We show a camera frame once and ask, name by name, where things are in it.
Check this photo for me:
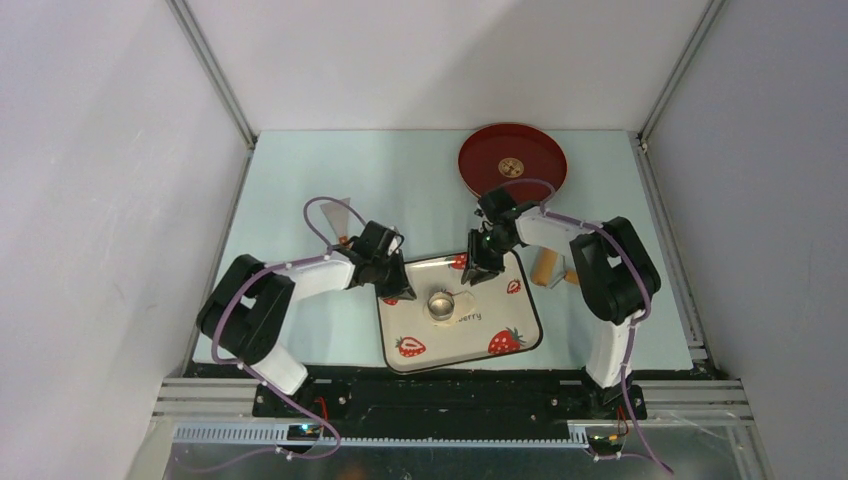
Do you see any right aluminium corner post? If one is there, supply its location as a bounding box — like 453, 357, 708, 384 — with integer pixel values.
638, 0, 727, 143

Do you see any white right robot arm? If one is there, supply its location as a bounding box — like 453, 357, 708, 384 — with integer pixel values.
461, 187, 661, 418

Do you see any grey slotted cable duct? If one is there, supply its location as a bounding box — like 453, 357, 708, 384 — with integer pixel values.
173, 422, 589, 449

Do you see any round steel dough cutter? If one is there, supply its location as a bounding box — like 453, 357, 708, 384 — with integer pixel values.
426, 291, 455, 322

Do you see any round dark red tray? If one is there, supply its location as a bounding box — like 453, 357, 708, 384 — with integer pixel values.
457, 123, 568, 204

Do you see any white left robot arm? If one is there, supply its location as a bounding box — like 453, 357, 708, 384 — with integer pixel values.
196, 221, 417, 417

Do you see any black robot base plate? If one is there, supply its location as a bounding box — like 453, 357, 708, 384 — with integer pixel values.
293, 380, 647, 439

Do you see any white strawberry print tray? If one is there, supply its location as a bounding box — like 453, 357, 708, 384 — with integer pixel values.
378, 251, 543, 374

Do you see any white dough piece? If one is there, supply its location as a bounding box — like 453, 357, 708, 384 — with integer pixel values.
423, 291, 476, 326

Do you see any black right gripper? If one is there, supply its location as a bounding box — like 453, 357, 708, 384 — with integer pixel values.
461, 229, 516, 287

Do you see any aluminium corner post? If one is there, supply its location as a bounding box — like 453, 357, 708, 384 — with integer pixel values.
638, 0, 727, 143
165, 0, 258, 150

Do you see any steel scraper orange handle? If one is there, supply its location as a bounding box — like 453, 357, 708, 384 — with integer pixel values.
320, 197, 350, 244

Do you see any left aluminium corner post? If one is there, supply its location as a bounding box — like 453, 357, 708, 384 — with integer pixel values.
165, 0, 258, 150

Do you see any aluminium frame rail front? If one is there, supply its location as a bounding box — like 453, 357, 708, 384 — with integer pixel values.
145, 378, 774, 479

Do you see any wooden dough roller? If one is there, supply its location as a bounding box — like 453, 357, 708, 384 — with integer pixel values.
530, 248, 579, 290

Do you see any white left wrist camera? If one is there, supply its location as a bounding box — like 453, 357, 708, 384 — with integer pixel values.
386, 228, 405, 257

